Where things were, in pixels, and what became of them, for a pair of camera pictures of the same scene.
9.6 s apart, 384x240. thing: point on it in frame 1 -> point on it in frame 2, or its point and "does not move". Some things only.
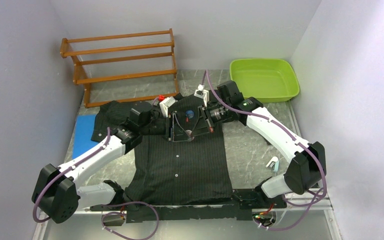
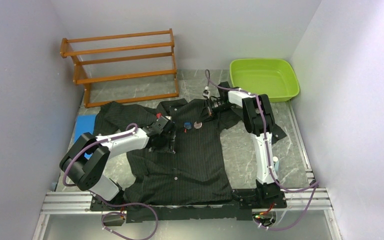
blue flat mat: (83, 129) does not move
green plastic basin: (267, 79) does not move
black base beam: (244, 204) does not move
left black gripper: (179, 137) -> (168, 147)
